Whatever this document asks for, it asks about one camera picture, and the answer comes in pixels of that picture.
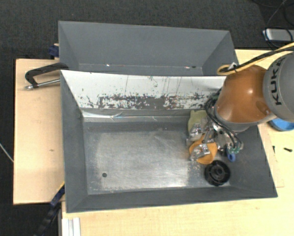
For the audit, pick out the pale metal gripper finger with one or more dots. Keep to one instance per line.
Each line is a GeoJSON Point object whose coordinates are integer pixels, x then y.
{"type": "Point", "coordinates": [201, 151]}
{"type": "Point", "coordinates": [197, 129]}

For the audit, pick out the orange round fruit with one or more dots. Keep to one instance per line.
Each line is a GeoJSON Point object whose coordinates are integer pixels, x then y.
{"type": "Point", "coordinates": [209, 154]}

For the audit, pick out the pale yellow-green soft thing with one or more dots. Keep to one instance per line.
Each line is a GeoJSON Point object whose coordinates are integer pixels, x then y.
{"type": "Point", "coordinates": [197, 118]}

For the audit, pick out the small dark blue piece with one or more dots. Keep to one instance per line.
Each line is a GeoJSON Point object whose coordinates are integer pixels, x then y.
{"type": "Point", "coordinates": [231, 157]}

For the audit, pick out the black round ribbed wheel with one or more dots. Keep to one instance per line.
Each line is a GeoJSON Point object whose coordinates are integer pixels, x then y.
{"type": "Point", "coordinates": [217, 173]}

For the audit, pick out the grey metal bin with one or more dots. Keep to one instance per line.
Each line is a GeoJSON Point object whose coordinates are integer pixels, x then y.
{"type": "Point", "coordinates": [142, 156]}

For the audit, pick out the small black screw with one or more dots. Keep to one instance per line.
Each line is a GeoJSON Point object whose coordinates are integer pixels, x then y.
{"type": "Point", "coordinates": [288, 149]}

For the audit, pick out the pale wood flat board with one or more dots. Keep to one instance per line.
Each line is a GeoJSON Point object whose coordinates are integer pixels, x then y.
{"type": "Point", "coordinates": [36, 136]}

